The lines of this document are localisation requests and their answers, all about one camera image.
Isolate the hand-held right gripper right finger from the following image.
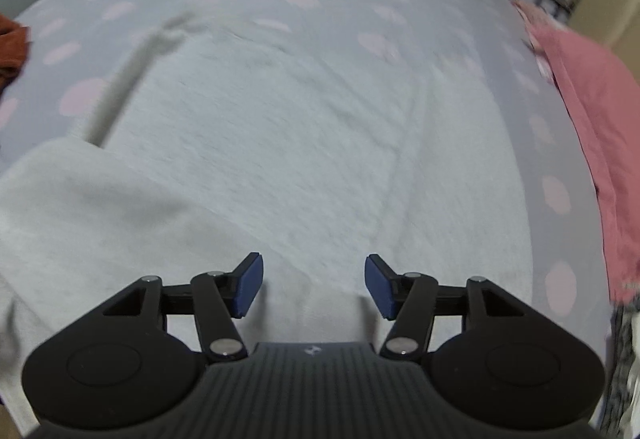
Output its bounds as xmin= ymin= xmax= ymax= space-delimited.
xmin=365 ymin=254 xmax=538 ymax=362

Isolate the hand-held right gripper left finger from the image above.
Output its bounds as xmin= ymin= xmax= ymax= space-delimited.
xmin=100 ymin=252 xmax=264 ymax=363

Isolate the light grey sweatshirt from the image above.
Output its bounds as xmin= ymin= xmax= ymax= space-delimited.
xmin=0 ymin=14 xmax=533 ymax=439

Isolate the pink patterned pillow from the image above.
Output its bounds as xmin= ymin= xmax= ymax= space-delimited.
xmin=510 ymin=0 xmax=563 ymax=85

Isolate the orange-brown cloth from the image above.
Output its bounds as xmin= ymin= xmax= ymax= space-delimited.
xmin=0 ymin=14 xmax=32 ymax=87

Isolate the beige padded headboard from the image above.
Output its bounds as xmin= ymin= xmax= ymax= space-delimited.
xmin=567 ymin=0 xmax=640 ymax=85

